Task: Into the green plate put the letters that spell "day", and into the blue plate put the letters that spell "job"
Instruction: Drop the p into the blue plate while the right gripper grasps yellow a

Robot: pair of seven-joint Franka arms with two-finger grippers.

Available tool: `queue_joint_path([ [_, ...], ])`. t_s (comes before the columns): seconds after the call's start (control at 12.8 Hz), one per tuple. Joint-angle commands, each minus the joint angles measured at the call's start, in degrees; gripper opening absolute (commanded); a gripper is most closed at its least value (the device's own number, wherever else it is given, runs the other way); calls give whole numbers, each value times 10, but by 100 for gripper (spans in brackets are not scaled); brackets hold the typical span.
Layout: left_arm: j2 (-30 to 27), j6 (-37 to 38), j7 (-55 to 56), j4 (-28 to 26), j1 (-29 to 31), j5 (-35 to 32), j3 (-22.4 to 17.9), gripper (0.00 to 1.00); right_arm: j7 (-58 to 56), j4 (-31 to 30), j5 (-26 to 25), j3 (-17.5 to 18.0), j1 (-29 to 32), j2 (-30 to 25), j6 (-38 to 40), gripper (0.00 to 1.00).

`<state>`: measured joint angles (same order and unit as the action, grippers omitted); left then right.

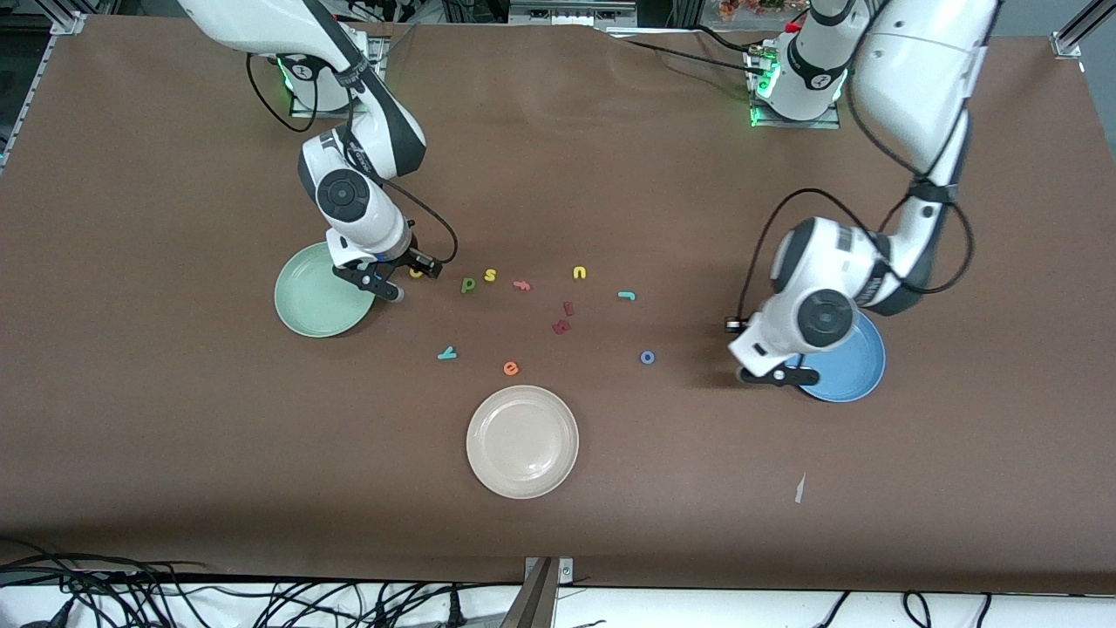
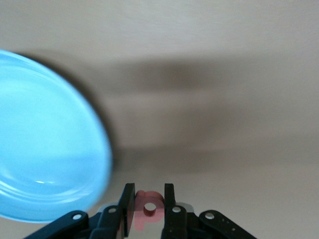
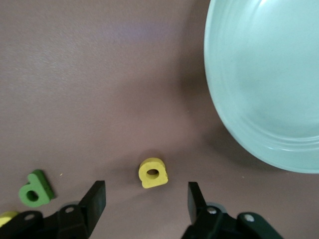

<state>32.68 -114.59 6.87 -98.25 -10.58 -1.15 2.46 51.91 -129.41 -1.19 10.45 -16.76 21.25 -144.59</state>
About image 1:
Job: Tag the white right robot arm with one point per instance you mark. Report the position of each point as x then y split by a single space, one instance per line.
261 22

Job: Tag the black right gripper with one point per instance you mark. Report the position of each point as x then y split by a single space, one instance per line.
407 256

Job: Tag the aluminium frame profile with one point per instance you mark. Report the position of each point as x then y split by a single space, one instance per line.
1068 44
70 23

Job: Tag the dark red letter k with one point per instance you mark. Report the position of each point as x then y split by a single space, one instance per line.
561 327

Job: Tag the blue plate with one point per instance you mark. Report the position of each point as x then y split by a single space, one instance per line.
859 366

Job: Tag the silver metal box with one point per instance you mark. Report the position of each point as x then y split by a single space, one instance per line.
567 13

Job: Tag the orange flower decoration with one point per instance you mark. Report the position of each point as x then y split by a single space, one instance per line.
741 9

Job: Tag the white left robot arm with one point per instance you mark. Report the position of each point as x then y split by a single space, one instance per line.
915 78

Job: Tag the beige plate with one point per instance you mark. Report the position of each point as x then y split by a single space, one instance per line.
523 440

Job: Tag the green letter p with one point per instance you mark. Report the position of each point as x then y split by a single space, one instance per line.
468 284

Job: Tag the metal bracket with post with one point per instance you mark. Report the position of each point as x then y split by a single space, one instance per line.
540 602

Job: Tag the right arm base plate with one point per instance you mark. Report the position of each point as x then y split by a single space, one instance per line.
378 96

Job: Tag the green plate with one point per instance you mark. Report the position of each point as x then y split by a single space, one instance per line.
305 305

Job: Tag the white paper scrap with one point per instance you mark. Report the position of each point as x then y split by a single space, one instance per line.
799 488

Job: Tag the teal letter y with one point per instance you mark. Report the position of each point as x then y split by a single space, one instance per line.
446 353

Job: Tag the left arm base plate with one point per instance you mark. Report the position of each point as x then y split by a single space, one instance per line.
811 124

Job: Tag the brown table cover sheet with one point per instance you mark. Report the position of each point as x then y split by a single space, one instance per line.
174 436

